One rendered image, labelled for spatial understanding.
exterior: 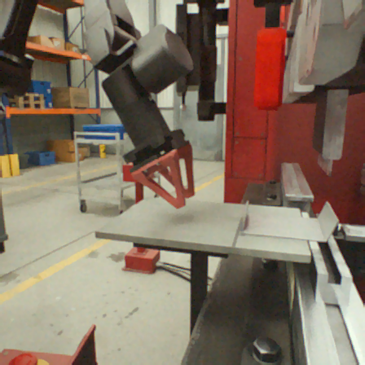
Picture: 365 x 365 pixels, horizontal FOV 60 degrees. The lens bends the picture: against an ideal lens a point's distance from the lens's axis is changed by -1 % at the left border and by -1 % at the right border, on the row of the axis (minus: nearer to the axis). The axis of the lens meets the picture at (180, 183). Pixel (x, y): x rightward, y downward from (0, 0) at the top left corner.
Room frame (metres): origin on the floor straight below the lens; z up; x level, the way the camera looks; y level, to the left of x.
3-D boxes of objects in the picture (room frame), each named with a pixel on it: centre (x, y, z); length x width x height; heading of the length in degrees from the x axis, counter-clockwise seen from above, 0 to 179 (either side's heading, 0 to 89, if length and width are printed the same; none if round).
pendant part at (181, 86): (1.67, -0.04, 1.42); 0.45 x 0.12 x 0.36; 0
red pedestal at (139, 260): (2.26, 0.30, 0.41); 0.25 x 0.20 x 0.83; 74
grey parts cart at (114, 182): (3.87, 0.74, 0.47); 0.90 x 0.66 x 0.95; 155
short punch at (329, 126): (0.40, -0.18, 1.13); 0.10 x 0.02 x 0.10; 164
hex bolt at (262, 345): (0.28, -0.09, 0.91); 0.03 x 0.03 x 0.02
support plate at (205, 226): (0.44, -0.04, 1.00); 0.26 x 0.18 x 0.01; 74
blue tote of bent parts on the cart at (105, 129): (3.72, 0.82, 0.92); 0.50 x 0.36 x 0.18; 65
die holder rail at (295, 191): (0.93, -0.33, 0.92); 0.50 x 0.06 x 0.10; 164
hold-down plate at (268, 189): (0.99, -0.29, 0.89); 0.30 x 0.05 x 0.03; 164
